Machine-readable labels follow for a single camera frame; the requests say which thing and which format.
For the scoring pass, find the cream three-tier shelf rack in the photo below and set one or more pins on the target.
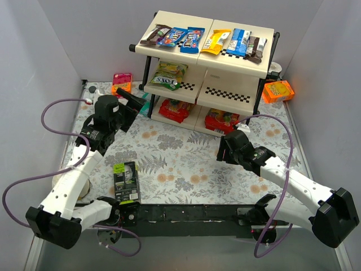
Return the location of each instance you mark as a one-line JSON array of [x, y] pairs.
[[224, 82]]

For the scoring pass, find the teal tissue packet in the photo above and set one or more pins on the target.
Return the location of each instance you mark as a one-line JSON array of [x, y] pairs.
[[145, 98]]

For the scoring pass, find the black green product box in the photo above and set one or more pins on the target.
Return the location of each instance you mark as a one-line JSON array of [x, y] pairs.
[[126, 183]]

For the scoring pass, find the red gummy candy bag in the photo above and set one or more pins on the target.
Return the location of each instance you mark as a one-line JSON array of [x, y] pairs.
[[221, 121]]

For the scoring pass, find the pink orange candy box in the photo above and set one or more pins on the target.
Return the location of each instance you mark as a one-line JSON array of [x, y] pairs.
[[123, 81]]

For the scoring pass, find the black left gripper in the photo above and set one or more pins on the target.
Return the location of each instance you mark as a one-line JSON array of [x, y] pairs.
[[128, 109]]

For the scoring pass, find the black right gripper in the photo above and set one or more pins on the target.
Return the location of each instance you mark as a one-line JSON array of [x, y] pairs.
[[223, 149]]

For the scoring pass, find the green Fox's candy bag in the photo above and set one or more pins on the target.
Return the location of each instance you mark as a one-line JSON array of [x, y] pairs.
[[169, 75]]

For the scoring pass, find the brown chocolate bar wrapper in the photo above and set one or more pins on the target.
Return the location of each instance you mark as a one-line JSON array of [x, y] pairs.
[[155, 35]]

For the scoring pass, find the paper cup behind shelf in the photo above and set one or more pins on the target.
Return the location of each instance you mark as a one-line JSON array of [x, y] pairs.
[[274, 71]]

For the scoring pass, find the blue snack bag on shelf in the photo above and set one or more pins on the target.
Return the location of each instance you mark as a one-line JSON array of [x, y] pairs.
[[239, 42]]

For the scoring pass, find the brown chocolate bar on shelf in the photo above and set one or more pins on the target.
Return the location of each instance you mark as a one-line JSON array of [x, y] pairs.
[[255, 48]]

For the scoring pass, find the white bottle black cap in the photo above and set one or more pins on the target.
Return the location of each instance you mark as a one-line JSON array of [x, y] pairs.
[[95, 91]]

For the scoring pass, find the blue m&m bag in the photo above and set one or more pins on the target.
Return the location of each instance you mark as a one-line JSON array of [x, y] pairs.
[[172, 37], [191, 43]]

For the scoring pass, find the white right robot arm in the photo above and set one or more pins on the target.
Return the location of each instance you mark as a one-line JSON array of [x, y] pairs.
[[330, 214]]

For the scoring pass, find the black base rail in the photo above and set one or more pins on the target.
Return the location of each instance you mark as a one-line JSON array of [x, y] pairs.
[[188, 220]]

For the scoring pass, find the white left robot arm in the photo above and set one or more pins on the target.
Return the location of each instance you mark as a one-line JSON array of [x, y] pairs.
[[56, 219]]

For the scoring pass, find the orange candy box right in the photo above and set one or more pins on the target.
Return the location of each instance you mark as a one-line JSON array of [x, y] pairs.
[[277, 91]]

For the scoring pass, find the yellow candy wrapper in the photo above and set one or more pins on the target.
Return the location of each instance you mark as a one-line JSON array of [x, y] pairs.
[[214, 44]]

